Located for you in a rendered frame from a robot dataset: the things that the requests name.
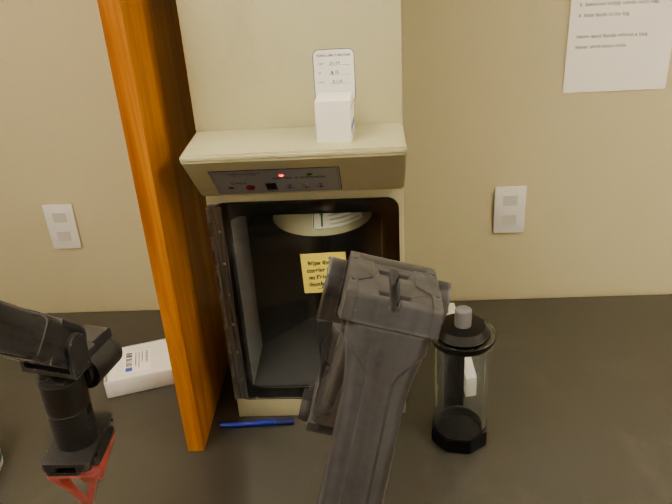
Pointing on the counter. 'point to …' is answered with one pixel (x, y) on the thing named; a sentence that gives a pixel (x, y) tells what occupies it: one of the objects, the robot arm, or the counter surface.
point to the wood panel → (169, 199)
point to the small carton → (334, 116)
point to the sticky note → (316, 269)
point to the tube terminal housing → (288, 82)
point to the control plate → (277, 180)
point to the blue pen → (256, 423)
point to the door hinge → (221, 295)
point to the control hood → (300, 155)
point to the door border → (227, 300)
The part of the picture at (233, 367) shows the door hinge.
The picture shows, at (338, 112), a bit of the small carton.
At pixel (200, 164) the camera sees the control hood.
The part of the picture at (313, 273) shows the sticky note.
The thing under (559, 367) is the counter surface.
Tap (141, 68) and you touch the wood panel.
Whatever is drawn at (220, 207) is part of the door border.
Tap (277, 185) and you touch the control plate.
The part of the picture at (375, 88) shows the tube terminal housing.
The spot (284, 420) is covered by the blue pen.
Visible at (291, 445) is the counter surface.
